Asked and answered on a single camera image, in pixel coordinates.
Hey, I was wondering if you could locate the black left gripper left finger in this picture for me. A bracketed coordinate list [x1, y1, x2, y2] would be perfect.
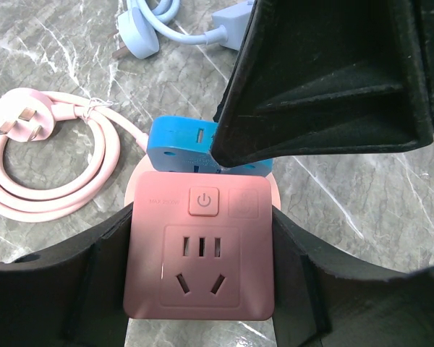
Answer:
[0, 205, 132, 346]

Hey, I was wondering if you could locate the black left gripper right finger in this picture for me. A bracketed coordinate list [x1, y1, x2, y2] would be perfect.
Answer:
[272, 210, 434, 346]

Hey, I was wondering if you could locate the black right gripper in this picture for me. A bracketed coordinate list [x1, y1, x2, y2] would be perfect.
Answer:
[211, 0, 434, 167]

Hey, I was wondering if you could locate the pink cube socket adapter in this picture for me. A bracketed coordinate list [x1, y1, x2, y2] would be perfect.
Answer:
[123, 171, 275, 321]

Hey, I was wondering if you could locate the blue plug adapter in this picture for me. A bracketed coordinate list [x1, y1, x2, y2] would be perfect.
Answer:
[147, 116, 273, 176]

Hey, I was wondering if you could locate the light blue power strip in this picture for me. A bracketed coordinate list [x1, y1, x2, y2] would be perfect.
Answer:
[211, 1, 254, 33]

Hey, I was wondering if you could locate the pink round power strip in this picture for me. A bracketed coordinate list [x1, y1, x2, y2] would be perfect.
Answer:
[124, 155, 281, 210]

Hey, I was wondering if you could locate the light blue power cord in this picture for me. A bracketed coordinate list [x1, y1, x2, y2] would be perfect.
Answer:
[106, 0, 229, 61]

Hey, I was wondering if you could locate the pink coiled power cord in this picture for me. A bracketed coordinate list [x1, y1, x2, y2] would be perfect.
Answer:
[0, 88, 151, 223]

